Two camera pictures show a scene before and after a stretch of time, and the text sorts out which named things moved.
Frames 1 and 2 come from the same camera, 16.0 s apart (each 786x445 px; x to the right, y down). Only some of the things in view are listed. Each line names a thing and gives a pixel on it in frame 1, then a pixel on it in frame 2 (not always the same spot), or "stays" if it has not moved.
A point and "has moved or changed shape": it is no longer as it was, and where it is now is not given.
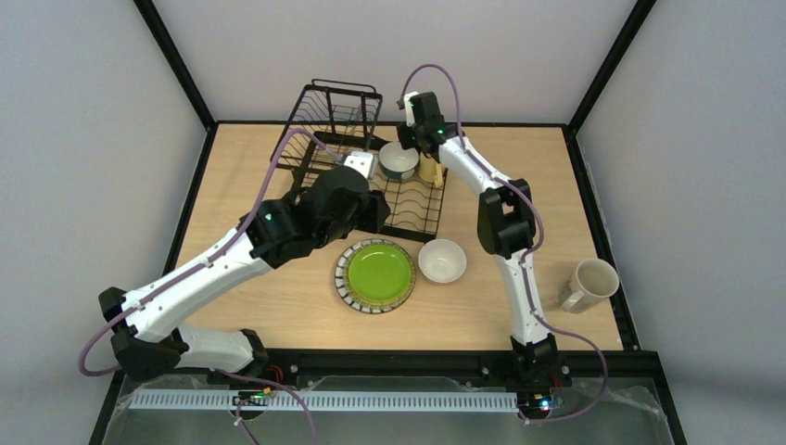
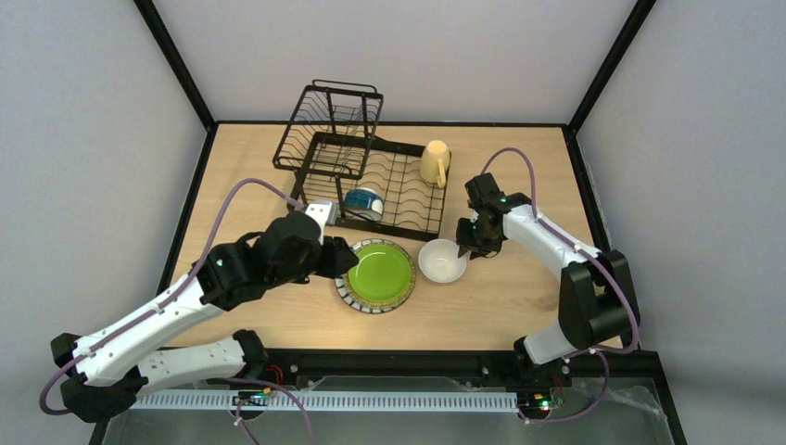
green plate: [342, 290] stays
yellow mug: [430, 171] stays
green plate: [379, 274] stays
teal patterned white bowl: [396, 162] has moved or changed shape
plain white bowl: [442, 260] stays
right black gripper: [427, 142] to [474, 234]
